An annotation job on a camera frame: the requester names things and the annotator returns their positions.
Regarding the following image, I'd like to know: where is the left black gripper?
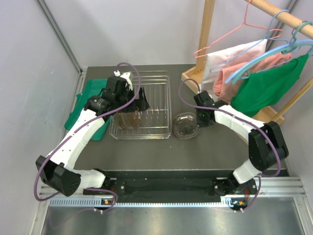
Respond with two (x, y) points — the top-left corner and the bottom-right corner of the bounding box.
(115, 86), (149, 113)

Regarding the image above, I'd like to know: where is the clear glass plate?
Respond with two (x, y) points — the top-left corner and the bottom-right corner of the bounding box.
(172, 112), (200, 140)
(132, 111), (141, 128)
(116, 113), (127, 129)

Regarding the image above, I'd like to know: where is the amber glass plate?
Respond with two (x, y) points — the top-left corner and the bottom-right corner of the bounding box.
(123, 112), (136, 129)

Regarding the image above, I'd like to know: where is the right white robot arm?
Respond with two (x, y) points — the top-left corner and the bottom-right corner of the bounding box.
(194, 91), (289, 196)

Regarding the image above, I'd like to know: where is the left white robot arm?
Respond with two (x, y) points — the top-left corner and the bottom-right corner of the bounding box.
(35, 71), (149, 196)

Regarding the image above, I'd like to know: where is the wooden clothes rack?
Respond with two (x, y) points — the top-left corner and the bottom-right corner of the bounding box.
(181, 0), (313, 124)

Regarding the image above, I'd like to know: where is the pink hanging garment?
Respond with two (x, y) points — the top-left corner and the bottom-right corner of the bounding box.
(213, 52), (292, 104)

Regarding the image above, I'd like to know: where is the folded green t-shirt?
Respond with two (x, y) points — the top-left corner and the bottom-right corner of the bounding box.
(65, 79), (111, 141)

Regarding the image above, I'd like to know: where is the white hanging garment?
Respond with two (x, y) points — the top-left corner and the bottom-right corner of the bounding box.
(201, 39), (267, 99)

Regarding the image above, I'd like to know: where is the green hanging garment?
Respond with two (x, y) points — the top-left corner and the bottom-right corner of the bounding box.
(230, 54), (309, 117)

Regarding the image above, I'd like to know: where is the teal plastic hanger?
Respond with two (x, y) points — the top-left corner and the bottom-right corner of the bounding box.
(230, 20), (313, 84)

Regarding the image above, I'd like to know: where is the light blue plastic hanger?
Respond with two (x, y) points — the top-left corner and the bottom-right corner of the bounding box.
(226, 39), (313, 84)

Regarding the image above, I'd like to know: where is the wire dish rack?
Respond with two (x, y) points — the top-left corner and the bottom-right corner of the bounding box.
(109, 70), (172, 140)

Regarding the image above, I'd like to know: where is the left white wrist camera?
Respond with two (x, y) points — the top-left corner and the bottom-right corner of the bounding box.
(113, 70), (134, 91)

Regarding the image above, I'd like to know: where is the slotted cable duct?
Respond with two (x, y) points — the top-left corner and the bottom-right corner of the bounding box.
(49, 197), (234, 209)

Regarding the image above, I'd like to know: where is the aluminium frame profile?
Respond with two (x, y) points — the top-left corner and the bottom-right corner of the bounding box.
(35, 0), (83, 74)

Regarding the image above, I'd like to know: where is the pink wire hanger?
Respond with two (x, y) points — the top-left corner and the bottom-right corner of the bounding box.
(193, 0), (283, 59)

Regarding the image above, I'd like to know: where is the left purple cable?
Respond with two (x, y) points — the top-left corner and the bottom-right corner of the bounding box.
(33, 62), (142, 214)

